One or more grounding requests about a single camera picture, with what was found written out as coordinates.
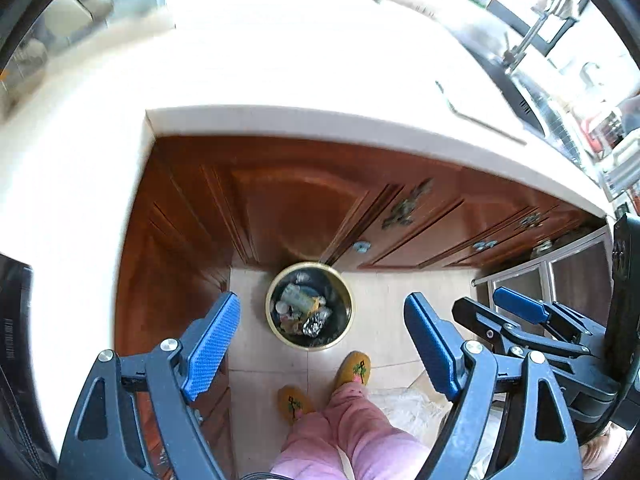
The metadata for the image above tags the round black trash bin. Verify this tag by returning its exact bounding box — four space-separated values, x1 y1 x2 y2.
265 262 355 351

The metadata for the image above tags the silver foil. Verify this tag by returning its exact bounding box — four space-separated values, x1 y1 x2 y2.
302 307 333 338

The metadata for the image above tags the yellow slipper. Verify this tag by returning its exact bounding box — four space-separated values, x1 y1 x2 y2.
277 385 314 426
334 351 371 389

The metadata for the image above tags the green paper cup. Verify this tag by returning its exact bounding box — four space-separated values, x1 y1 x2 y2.
280 283 317 315

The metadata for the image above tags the wooden cabinet door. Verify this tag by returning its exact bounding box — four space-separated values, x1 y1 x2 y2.
357 170 602 271
114 134 467 480

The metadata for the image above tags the stainless steel sink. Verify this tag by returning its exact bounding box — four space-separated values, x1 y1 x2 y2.
450 25 639 171

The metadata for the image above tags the left yellow slipper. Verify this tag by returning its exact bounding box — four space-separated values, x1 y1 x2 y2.
277 385 314 426

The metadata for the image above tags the right yellow slipper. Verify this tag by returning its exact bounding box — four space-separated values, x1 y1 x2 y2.
334 351 371 389

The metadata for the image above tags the metal faucet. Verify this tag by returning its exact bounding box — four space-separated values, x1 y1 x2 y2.
502 0 579 73

